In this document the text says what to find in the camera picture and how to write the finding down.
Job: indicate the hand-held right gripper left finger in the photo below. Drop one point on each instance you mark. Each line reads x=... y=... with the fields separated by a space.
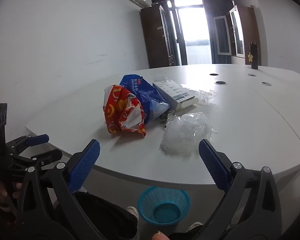
x=85 y=165

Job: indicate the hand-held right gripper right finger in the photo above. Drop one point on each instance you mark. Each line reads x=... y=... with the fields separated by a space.
x=212 y=162

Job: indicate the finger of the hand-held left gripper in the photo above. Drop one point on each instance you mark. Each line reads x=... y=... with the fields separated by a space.
x=37 y=139
x=47 y=156

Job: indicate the dark clear snack wrapper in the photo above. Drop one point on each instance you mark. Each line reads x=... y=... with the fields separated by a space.
x=163 y=117

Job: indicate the blue plastic mesh basket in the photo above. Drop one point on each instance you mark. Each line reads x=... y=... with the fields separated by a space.
x=150 y=200

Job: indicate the person's right hand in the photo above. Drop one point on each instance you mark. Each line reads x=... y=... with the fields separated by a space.
x=160 y=236

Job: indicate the crumpled clear plastic bag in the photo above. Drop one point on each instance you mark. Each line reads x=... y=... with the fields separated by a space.
x=185 y=130

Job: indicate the crumpled clear plastic wrap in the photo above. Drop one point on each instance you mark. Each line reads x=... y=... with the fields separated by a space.
x=205 y=97

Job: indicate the person's right white shoe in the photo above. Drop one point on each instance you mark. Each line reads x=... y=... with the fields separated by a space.
x=195 y=226

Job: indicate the person's white shoe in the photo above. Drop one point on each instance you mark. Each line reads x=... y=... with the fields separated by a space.
x=133 y=212
x=195 y=226

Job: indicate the person's left white shoe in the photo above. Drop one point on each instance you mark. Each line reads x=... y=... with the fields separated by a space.
x=133 y=212

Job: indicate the red snack bag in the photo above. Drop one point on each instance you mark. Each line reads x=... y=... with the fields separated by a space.
x=117 y=105

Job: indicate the white cardboard box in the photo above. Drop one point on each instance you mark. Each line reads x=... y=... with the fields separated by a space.
x=172 y=92

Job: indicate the blue snack bag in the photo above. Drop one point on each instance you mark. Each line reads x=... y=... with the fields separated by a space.
x=145 y=92

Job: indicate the black bottle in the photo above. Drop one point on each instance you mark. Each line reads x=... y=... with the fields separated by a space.
x=254 y=63

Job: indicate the yellow star tag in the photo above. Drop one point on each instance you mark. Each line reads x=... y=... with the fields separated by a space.
x=251 y=56

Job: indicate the glass balcony door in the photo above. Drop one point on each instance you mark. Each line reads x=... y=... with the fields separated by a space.
x=190 y=30

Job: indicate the dark brown cabinet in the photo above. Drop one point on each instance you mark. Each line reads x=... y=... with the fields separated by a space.
x=152 y=35

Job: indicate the brown cabinet with glass doors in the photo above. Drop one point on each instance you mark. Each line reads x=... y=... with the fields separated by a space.
x=250 y=25

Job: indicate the window curtain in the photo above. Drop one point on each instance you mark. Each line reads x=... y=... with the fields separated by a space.
x=217 y=7

